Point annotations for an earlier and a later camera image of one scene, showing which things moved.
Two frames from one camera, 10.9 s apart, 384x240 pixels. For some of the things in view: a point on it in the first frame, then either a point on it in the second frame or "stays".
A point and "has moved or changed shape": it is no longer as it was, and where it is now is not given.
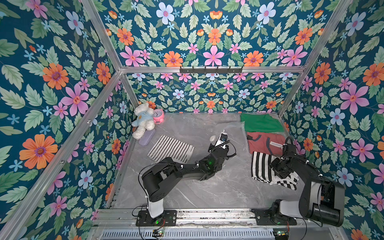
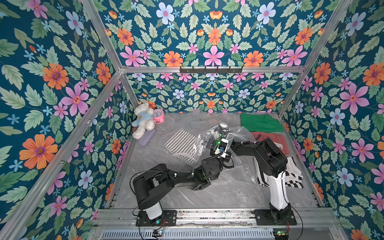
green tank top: (261, 122) stays
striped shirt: (168, 147) → (185, 146)
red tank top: (267, 143) stays
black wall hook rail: (211, 70) stays
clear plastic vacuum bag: (255, 138) has moved or changed shape
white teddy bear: (144, 120) stays
